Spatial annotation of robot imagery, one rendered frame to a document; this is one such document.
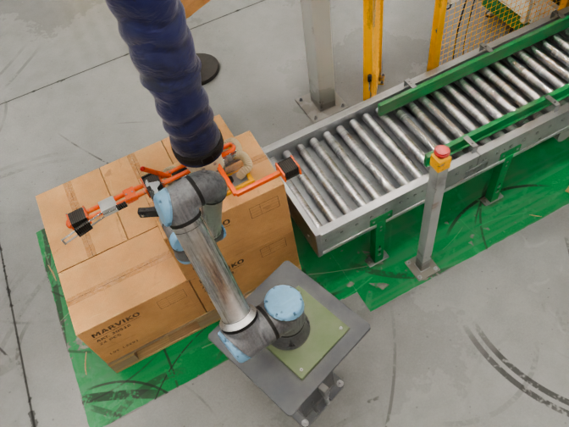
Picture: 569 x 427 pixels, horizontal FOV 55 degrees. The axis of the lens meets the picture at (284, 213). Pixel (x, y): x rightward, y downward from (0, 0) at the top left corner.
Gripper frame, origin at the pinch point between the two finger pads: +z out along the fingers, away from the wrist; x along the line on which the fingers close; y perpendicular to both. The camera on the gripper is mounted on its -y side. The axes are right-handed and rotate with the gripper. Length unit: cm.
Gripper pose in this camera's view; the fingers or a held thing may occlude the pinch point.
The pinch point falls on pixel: (148, 186)
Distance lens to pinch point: 251.1
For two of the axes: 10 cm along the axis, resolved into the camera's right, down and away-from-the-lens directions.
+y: 8.7, -4.5, 1.9
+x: -1.3, -5.7, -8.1
